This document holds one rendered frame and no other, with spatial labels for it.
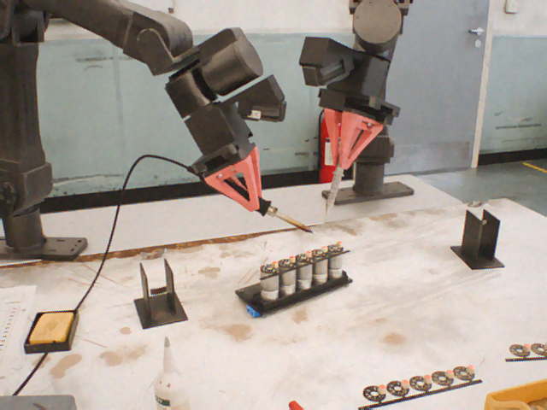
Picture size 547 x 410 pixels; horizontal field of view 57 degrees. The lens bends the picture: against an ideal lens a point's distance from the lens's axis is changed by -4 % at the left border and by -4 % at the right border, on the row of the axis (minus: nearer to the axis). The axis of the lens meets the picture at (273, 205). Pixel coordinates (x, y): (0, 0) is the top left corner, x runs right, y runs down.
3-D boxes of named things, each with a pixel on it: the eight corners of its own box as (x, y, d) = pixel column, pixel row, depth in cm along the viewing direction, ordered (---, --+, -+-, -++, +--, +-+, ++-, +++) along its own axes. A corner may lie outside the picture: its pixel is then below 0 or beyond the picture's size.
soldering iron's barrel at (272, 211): (307, 232, 74) (267, 212, 74) (312, 224, 74) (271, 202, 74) (306, 237, 73) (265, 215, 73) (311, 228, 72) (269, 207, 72)
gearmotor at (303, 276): (291, 289, 74) (291, 255, 72) (304, 284, 75) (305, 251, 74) (301, 295, 72) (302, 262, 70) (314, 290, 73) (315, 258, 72)
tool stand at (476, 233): (485, 272, 89) (475, 211, 91) (514, 265, 79) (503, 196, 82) (454, 275, 88) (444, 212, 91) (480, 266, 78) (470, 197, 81)
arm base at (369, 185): (419, 160, 112) (401, 151, 118) (335, 168, 106) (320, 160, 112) (415, 194, 115) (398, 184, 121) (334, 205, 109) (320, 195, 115)
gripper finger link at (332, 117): (346, 171, 67) (367, 99, 66) (308, 159, 72) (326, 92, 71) (378, 178, 72) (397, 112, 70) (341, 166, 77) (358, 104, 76)
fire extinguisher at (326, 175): (314, 181, 359) (317, 101, 340) (336, 178, 364) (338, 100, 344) (324, 187, 346) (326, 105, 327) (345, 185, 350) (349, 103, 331)
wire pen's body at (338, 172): (338, 205, 73) (359, 128, 72) (330, 204, 72) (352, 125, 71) (329, 202, 74) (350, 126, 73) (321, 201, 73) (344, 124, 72)
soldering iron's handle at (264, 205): (266, 213, 75) (187, 172, 75) (273, 199, 74) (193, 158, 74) (262, 219, 73) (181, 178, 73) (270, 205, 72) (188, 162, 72)
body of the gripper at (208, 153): (256, 137, 75) (231, 92, 74) (238, 156, 66) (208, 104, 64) (219, 157, 78) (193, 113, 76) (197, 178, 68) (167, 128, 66)
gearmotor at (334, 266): (321, 278, 77) (322, 246, 75) (334, 273, 78) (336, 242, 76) (332, 284, 75) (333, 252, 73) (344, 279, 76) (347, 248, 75)
